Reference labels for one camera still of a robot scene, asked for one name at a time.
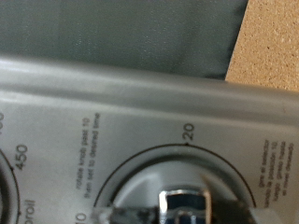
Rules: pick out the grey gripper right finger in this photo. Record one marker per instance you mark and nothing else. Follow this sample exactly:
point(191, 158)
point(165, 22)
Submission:
point(227, 211)

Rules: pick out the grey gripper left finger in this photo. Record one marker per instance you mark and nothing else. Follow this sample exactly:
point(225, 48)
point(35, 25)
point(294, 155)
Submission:
point(134, 216)

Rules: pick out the silver oven knob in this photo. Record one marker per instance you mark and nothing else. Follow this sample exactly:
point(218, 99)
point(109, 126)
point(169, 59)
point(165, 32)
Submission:
point(4, 193)
point(183, 202)

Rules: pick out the silver toaster oven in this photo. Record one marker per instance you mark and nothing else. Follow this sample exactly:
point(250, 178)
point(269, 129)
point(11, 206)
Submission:
point(155, 118)

